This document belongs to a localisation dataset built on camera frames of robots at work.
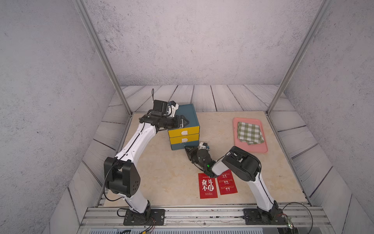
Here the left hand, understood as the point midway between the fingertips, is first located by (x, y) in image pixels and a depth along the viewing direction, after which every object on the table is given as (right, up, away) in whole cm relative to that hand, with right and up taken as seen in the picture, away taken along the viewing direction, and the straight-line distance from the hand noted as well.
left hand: (186, 122), depth 82 cm
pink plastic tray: (+50, -17, +19) cm, 56 cm away
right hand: (-2, -16, +12) cm, 20 cm away
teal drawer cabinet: (+2, +7, +11) cm, 13 cm away
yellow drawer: (+5, -9, +9) cm, 13 cm away
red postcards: (+23, -35, +3) cm, 42 cm away
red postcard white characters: (+12, -36, +1) cm, 38 cm away
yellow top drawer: (-1, -5, +2) cm, 6 cm away
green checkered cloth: (+44, -8, +23) cm, 51 cm away
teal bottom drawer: (-4, -15, +13) cm, 20 cm away
